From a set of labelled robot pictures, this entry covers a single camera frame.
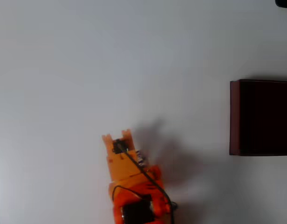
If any dark red open box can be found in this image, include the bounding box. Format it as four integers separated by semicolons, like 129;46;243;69
229;79;287;156

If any small white toy figure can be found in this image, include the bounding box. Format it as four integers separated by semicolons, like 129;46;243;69
135;149;148;168

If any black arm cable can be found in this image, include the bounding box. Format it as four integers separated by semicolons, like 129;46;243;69
115;142;178;224

